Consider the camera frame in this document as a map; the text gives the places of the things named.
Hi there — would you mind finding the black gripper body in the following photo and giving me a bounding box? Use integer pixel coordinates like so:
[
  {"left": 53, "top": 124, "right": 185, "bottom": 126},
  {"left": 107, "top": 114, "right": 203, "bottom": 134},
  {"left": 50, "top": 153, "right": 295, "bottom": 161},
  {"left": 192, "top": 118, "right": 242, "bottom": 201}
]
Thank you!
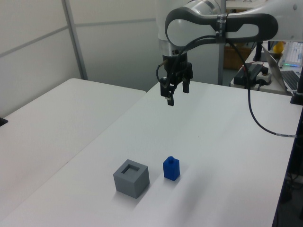
[{"left": 160, "top": 53, "right": 194, "bottom": 83}]

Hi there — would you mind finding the blue block with knob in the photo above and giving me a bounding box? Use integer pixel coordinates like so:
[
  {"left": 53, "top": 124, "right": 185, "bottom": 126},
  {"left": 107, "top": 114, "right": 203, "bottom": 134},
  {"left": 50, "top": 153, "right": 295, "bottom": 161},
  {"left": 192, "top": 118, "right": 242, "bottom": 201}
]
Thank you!
[{"left": 162, "top": 156, "right": 181, "bottom": 181}]

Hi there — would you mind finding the grey hollow cuboid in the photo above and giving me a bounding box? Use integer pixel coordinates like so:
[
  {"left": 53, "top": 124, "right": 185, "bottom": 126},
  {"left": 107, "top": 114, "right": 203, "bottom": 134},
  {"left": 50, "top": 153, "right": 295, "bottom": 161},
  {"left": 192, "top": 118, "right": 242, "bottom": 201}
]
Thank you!
[{"left": 113, "top": 158, "right": 151, "bottom": 199}]

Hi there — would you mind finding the brown cardboard box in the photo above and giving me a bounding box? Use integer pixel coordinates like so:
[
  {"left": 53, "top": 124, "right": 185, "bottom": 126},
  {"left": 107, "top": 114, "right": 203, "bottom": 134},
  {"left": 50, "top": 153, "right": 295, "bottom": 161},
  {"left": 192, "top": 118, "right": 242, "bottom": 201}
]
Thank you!
[{"left": 223, "top": 44, "right": 252, "bottom": 70}]

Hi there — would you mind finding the black power adapter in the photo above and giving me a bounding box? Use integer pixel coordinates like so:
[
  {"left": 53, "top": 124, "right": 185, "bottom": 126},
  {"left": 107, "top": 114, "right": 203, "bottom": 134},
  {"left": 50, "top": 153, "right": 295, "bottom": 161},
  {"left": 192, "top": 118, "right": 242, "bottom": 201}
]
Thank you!
[{"left": 233, "top": 63, "right": 264, "bottom": 85}]

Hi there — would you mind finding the white power strip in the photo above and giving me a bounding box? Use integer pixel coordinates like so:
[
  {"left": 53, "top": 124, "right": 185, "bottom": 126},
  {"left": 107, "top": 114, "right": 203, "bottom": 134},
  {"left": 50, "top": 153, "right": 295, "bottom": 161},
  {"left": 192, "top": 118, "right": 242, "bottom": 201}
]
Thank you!
[{"left": 257, "top": 70, "right": 273, "bottom": 86}]

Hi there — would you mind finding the yellow round object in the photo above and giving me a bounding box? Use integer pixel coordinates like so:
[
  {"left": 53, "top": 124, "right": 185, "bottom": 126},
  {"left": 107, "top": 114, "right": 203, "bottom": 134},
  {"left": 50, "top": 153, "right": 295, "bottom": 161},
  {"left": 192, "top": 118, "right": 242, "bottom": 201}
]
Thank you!
[{"left": 273, "top": 42, "right": 285, "bottom": 54}]

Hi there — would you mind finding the silver laptop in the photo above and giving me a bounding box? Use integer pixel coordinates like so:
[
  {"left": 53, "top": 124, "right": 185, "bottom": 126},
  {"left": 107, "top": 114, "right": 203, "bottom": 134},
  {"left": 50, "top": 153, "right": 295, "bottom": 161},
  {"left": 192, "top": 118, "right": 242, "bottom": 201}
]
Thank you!
[{"left": 261, "top": 41, "right": 303, "bottom": 93}]

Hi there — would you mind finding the black monitor pole base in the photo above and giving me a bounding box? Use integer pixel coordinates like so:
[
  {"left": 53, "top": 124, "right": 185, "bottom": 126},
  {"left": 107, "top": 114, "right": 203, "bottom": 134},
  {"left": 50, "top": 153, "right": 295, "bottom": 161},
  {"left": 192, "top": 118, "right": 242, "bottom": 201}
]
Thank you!
[{"left": 290, "top": 68, "right": 303, "bottom": 105}]

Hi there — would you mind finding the black cable strap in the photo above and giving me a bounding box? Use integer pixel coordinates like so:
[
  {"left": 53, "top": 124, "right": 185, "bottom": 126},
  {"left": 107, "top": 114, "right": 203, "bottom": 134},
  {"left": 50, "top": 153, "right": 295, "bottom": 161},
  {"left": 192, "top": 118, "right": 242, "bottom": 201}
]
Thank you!
[{"left": 215, "top": 13, "right": 230, "bottom": 45}]

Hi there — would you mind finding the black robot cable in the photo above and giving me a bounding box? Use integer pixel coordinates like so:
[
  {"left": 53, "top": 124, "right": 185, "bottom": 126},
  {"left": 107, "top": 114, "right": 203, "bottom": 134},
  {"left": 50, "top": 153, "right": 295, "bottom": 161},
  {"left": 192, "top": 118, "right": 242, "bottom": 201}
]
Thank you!
[{"left": 155, "top": 35, "right": 297, "bottom": 138}]

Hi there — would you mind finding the grey partition post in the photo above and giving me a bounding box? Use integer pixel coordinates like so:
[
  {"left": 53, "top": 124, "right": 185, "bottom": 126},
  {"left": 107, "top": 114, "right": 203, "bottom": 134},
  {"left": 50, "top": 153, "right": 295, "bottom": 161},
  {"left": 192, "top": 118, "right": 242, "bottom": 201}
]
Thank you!
[{"left": 62, "top": 0, "right": 89, "bottom": 81}]

